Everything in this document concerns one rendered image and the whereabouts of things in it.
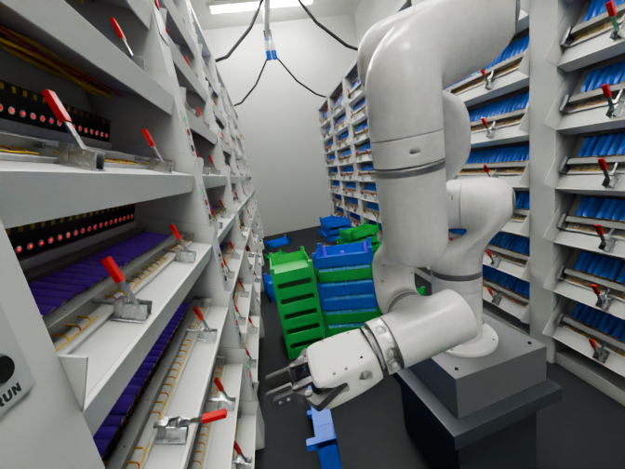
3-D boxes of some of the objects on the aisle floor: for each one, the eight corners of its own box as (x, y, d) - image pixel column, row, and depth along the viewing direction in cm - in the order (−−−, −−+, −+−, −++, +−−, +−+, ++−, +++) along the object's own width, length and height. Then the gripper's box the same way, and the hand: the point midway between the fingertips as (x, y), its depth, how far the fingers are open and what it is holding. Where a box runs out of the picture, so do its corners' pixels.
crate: (327, 409, 109) (319, 364, 105) (347, 496, 80) (336, 437, 75) (307, 415, 108) (298, 369, 104) (319, 503, 79) (306, 445, 75)
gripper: (354, 305, 53) (259, 343, 51) (394, 359, 37) (259, 418, 35) (365, 339, 54) (274, 377, 53) (408, 405, 39) (280, 462, 37)
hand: (281, 388), depth 44 cm, fingers open, 3 cm apart
